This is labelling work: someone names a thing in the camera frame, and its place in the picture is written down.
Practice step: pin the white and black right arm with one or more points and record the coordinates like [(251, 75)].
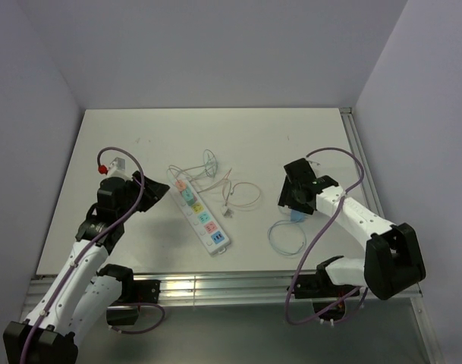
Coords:
[(392, 260)]

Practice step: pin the blue charger plug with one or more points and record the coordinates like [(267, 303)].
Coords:
[(297, 217)]

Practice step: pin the aluminium rail frame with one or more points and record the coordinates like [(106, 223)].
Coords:
[(234, 158)]

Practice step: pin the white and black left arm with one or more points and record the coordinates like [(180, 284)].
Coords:
[(86, 285)]

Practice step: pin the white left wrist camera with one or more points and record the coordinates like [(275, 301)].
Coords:
[(115, 169)]

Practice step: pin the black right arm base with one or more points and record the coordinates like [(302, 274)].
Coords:
[(317, 286)]

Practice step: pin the teal charger plug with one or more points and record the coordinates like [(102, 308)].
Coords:
[(188, 197)]

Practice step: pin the white multicolour power strip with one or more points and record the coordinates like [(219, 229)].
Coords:
[(210, 233)]

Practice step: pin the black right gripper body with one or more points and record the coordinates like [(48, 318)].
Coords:
[(289, 196)]

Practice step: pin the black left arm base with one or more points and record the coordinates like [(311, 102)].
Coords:
[(128, 308)]

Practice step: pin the pink charger plug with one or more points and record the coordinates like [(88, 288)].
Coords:
[(180, 185)]

